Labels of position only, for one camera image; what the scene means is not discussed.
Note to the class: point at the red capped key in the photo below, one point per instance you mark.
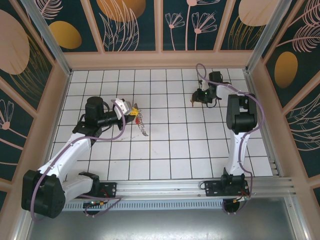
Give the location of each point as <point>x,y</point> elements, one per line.
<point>138,121</point>

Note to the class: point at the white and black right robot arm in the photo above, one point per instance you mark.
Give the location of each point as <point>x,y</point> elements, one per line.
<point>238,150</point>

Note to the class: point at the small green LED circuit board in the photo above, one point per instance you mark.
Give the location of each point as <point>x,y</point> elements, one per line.
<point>94,203</point>

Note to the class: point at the grey sheet metal panel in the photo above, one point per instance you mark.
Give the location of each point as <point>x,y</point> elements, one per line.
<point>162,225</point>

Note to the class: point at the aluminium side rail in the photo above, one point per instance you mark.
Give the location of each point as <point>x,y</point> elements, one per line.
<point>262,125</point>

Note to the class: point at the aluminium corner post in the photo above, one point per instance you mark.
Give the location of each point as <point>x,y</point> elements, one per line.
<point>47,37</point>
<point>270,32</point>

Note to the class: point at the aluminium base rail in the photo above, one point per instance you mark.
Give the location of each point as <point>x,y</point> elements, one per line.
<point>162,186</point>

